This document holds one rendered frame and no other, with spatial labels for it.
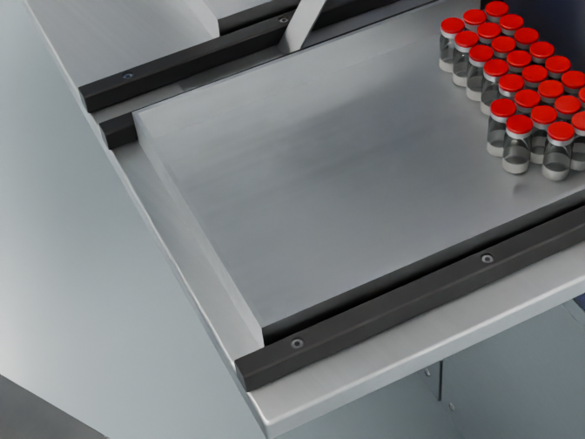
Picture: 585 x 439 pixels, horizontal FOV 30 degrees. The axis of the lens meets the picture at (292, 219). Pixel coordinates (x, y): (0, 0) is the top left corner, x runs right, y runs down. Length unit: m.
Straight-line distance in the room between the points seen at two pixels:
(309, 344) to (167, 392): 1.12
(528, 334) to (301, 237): 0.52
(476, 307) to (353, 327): 0.10
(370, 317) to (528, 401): 0.65
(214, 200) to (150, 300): 1.11
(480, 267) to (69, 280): 1.35
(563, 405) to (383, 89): 0.50
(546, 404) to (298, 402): 0.64
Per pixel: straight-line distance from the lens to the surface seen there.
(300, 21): 1.00
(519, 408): 1.43
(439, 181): 0.88
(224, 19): 1.01
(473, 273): 0.80
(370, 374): 0.77
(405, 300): 0.78
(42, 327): 2.00
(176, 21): 1.08
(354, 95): 0.96
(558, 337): 1.24
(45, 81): 2.51
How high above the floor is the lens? 1.50
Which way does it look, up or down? 46 degrees down
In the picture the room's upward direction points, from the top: 6 degrees counter-clockwise
